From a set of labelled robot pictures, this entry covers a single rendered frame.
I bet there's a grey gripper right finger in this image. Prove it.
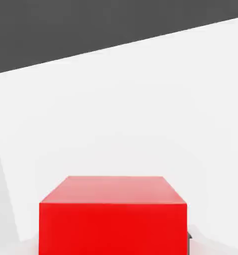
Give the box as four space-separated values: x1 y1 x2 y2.
187 224 232 255

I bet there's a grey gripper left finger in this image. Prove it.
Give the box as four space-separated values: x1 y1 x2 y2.
18 233 40 255

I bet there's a small red cube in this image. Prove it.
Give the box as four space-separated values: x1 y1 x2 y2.
38 175 188 255

